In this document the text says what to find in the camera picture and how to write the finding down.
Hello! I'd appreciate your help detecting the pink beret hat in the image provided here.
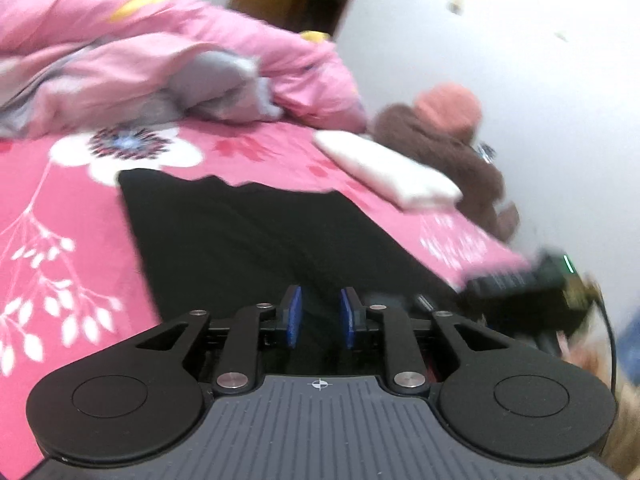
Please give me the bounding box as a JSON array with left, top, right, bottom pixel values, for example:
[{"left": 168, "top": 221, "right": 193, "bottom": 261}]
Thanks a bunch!
[{"left": 413, "top": 82, "right": 483, "bottom": 143}]

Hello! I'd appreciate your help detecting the folded white pink garment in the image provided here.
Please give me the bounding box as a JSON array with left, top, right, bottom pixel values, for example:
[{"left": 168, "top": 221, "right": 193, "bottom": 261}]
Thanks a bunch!
[{"left": 312, "top": 130, "right": 463, "bottom": 211}]

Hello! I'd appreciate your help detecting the pink floral bed sheet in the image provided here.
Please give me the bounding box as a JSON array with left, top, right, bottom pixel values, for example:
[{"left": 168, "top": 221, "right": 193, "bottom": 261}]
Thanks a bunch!
[{"left": 1, "top": 120, "right": 525, "bottom": 479}]

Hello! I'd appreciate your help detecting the black garment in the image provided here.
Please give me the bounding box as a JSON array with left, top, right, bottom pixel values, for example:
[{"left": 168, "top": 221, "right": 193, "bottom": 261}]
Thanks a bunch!
[{"left": 118, "top": 169, "right": 456, "bottom": 375}]

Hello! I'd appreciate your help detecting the pink grey quilt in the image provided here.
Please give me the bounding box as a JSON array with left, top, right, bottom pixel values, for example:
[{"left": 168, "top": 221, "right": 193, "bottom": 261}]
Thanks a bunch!
[{"left": 1, "top": 0, "right": 367, "bottom": 139}]

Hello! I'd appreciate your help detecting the person in brown fleece coat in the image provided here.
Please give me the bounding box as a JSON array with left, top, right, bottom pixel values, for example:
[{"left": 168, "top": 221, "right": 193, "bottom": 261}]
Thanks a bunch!
[{"left": 371, "top": 104, "right": 520, "bottom": 243}]

